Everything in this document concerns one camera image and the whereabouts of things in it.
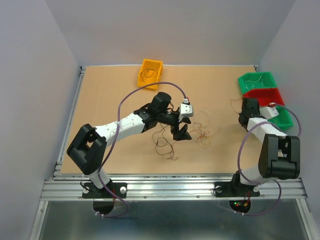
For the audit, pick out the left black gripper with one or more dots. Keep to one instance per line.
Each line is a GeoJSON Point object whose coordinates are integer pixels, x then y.
{"type": "Point", "coordinates": [182, 133]}

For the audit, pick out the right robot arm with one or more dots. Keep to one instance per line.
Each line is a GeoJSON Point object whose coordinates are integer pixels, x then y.
{"type": "Point", "coordinates": [280, 155]}

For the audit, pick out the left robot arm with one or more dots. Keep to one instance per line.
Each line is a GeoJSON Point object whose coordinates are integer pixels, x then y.
{"type": "Point", "coordinates": [88, 147]}

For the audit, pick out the yellow plastic bin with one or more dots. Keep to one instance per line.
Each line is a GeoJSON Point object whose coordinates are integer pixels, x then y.
{"type": "Point", "coordinates": [150, 72]}

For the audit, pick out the far green plastic bin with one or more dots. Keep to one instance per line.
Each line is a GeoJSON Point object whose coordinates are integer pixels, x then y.
{"type": "Point", "coordinates": [256, 80]}

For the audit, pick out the green plastic bin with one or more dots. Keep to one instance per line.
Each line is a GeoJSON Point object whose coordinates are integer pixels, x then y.
{"type": "Point", "coordinates": [256, 80]}
{"type": "Point", "coordinates": [283, 120]}

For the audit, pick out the red plastic bin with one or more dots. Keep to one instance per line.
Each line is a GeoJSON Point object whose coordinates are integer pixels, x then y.
{"type": "Point", "coordinates": [265, 96]}

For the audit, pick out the near green plastic bin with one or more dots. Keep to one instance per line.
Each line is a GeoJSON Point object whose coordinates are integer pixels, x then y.
{"type": "Point", "coordinates": [283, 120]}

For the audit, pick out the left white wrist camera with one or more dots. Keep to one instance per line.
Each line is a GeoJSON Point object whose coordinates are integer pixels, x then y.
{"type": "Point", "coordinates": [185, 110]}

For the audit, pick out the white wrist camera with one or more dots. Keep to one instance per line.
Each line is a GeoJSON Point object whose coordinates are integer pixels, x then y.
{"type": "Point", "coordinates": [185, 110]}
{"type": "Point", "coordinates": [269, 112]}

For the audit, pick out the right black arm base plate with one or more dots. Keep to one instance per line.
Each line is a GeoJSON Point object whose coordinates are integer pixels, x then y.
{"type": "Point", "coordinates": [227, 189]}

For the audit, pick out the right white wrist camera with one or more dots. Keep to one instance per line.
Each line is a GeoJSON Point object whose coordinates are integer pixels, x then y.
{"type": "Point", "coordinates": [269, 112]}

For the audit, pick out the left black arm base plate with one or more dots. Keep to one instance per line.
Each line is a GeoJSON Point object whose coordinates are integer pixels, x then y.
{"type": "Point", "coordinates": [90, 191]}

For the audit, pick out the aluminium mounting rail frame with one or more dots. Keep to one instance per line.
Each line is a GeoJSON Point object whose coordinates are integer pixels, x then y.
{"type": "Point", "coordinates": [170, 207]}

